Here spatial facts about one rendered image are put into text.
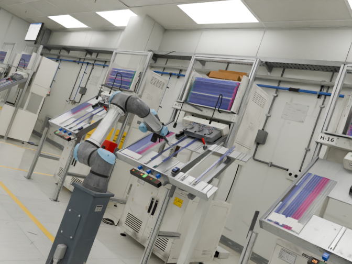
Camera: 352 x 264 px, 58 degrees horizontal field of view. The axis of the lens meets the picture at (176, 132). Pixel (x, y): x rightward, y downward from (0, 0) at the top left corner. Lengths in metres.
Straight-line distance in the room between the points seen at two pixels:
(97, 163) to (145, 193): 1.11
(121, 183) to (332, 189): 2.57
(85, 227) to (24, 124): 4.99
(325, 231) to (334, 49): 2.86
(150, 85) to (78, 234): 2.40
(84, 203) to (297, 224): 1.17
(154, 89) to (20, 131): 3.50
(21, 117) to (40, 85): 0.69
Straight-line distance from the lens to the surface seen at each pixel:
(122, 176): 3.96
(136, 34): 5.98
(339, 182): 2.18
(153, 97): 3.96
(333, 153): 2.50
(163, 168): 2.45
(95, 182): 1.88
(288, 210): 1.95
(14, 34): 10.87
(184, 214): 2.60
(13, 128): 6.70
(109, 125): 2.03
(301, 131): 4.07
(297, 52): 4.51
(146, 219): 2.87
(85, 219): 1.89
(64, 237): 1.99
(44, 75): 6.75
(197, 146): 2.65
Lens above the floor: 0.94
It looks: 3 degrees up
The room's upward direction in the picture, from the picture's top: 20 degrees clockwise
